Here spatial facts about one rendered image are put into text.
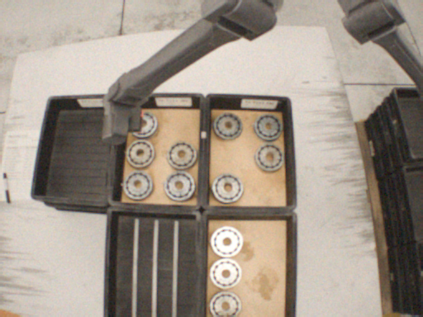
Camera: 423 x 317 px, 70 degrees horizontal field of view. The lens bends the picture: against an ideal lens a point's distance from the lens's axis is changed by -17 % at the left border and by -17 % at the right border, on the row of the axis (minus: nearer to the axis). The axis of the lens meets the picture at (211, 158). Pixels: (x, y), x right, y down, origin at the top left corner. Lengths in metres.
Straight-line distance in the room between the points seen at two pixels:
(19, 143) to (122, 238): 0.70
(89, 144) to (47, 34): 1.74
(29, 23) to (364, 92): 2.72
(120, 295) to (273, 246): 0.55
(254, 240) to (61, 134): 0.81
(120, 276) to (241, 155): 0.59
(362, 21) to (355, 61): 2.05
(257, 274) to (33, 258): 0.88
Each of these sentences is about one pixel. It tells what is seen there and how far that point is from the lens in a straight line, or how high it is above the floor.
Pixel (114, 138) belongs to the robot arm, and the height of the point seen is 1.25.
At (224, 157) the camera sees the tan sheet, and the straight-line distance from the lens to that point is 1.24.
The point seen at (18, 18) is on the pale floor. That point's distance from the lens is 3.25.
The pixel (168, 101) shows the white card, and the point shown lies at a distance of 1.26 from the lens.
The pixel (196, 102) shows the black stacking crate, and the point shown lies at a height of 0.88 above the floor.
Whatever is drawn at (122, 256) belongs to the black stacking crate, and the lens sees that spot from 1.21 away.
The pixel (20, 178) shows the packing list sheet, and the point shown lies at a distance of 1.57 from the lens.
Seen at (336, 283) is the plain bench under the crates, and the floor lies 0.70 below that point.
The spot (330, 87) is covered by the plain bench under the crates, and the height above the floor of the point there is 0.70.
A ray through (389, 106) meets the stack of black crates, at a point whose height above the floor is 0.50.
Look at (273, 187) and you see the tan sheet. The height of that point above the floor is 0.83.
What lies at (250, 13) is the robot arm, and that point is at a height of 1.60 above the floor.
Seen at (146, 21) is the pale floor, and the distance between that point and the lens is 2.70.
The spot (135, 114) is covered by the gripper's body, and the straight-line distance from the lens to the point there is 0.96.
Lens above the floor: 2.00
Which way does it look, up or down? 72 degrees down
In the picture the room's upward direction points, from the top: 2 degrees clockwise
